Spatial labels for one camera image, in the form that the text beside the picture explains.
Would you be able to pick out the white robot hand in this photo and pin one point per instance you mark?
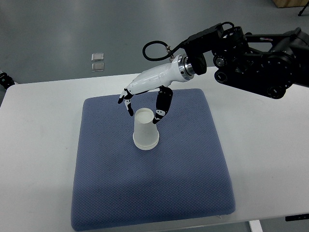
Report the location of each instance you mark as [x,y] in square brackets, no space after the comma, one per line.
[179,70]

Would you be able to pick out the white paper cup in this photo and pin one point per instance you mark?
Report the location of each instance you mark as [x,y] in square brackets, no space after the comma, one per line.
[145,147]
[145,132]

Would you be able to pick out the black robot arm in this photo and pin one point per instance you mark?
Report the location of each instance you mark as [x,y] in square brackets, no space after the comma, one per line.
[264,64]

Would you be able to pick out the white paper cup on mat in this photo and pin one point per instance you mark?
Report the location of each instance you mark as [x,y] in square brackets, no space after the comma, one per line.
[145,147]

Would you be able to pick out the upper silver floor plate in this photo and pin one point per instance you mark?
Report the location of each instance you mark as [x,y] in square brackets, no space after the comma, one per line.
[97,56]

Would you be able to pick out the blue textured cushion mat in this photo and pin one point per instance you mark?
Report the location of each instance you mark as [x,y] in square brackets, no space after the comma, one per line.
[117,184]

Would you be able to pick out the black device at left edge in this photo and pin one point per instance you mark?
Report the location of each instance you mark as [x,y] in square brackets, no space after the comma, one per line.
[5,80]

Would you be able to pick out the wooden box corner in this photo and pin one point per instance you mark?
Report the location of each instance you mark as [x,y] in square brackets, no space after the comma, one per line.
[289,3]

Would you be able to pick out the white table leg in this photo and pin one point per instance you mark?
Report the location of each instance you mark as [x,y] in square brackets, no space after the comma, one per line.
[255,226]

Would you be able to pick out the black tripod leg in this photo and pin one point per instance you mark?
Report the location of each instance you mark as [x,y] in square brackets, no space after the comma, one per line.
[303,9]

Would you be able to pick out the black table control panel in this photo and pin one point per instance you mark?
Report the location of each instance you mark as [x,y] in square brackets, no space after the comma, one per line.
[297,217]

